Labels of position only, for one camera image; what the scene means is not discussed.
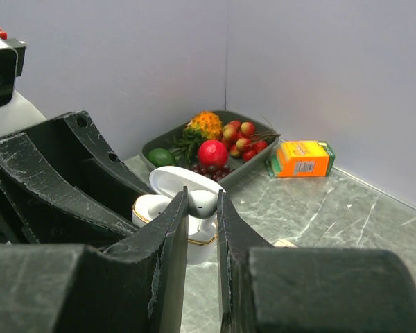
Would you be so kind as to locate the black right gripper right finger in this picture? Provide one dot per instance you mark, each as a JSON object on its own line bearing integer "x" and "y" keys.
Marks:
{"x": 264, "y": 288}

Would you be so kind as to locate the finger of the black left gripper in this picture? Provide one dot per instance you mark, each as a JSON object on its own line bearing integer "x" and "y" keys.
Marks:
{"x": 75, "y": 148}
{"x": 52, "y": 210}

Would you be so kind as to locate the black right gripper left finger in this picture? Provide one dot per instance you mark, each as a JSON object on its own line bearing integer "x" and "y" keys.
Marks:
{"x": 136, "y": 285}

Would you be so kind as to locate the white earbud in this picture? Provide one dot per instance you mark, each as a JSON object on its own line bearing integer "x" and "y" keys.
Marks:
{"x": 203, "y": 206}

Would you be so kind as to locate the white earbud charging case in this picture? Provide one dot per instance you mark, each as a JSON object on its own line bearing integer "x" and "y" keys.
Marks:
{"x": 171, "y": 186}

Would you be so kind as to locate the beige earbud charging case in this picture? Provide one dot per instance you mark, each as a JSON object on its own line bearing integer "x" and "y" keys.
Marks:
{"x": 284, "y": 243}

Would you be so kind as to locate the green avocado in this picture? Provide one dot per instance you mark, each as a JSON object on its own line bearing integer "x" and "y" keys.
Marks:
{"x": 161, "y": 157}

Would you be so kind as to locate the dark grey fruit tray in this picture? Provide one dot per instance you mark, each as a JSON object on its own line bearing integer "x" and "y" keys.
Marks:
{"x": 239, "y": 167}

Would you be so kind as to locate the dark purple grape bunch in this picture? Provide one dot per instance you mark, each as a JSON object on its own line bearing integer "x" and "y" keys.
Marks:
{"x": 212, "y": 172}

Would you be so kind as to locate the orange sponge pack back left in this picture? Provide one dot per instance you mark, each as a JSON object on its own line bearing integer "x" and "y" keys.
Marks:
{"x": 302, "y": 159}

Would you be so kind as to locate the orange yellow flower pineapple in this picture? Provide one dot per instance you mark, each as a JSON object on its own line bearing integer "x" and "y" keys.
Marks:
{"x": 204, "y": 126}

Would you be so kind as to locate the red apple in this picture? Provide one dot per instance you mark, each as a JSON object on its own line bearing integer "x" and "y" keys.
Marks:
{"x": 213, "y": 153}

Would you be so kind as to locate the red yellow lychee bunch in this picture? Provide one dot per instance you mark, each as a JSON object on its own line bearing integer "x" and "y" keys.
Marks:
{"x": 244, "y": 141}

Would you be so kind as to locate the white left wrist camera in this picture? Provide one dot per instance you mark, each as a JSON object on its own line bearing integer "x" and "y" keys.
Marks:
{"x": 16, "y": 112}

